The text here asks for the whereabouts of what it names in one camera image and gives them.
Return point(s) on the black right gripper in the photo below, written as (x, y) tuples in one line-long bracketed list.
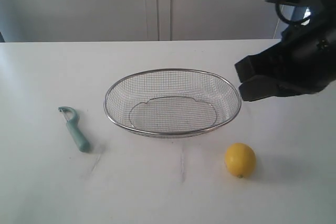
[(308, 46)]

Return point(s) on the yellow lemon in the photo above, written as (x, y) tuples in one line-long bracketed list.
[(240, 160)]

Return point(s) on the teal handled peeler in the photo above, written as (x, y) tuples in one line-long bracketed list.
[(72, 119)]

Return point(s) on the oval metal wire basket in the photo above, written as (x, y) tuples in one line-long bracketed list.
[(171, 102)]

